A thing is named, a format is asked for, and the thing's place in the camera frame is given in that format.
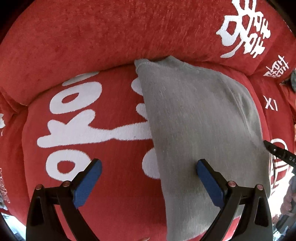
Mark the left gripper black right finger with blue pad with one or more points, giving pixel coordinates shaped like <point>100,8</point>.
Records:
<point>255,222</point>

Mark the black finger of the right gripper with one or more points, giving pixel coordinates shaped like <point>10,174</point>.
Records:
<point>282,154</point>

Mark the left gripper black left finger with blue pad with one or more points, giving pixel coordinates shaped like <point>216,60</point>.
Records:
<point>43,222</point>

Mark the grey knitted garment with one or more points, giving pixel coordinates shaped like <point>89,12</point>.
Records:
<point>198,113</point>

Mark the person's hand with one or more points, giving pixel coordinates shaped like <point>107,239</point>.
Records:
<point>286,206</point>

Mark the red sofa white lettering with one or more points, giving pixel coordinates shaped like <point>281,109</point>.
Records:
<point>70,93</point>

